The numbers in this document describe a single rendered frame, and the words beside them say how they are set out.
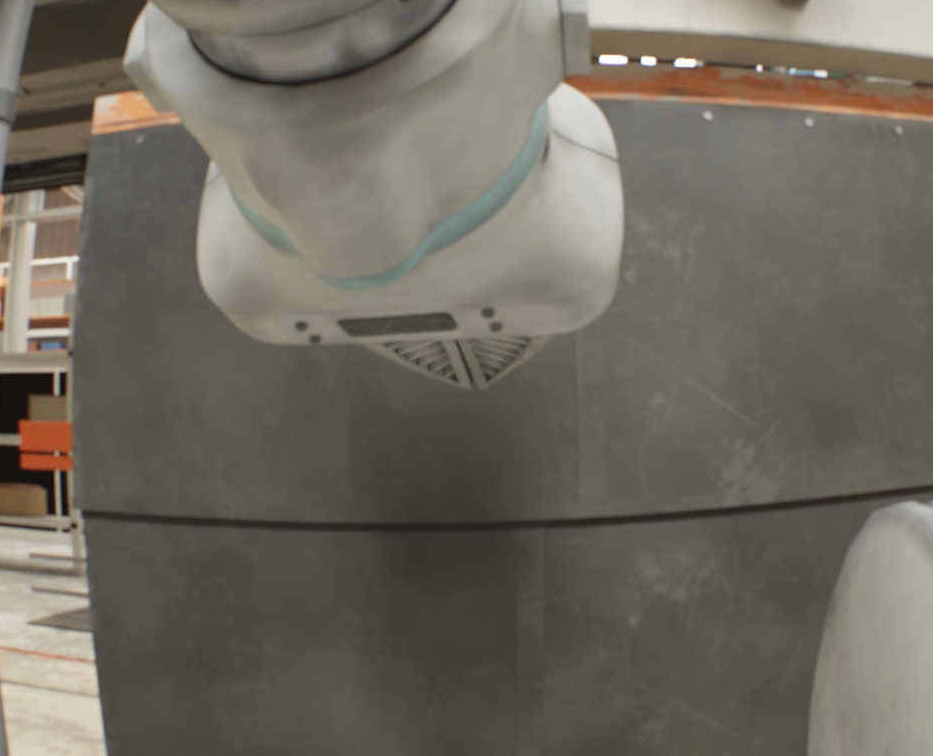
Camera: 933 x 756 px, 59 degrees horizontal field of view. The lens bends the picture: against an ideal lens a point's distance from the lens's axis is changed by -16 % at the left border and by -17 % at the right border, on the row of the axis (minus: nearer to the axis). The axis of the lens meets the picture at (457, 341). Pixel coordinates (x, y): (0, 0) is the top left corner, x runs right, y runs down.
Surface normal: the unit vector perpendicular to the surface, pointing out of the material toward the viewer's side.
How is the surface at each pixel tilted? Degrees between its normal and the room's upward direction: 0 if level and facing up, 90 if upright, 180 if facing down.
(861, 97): 90
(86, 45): 108
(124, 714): 90
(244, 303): 139
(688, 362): 90
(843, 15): 90
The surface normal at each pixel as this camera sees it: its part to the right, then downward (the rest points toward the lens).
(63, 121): -0.04, 0.00
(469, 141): 0.67, 0.68
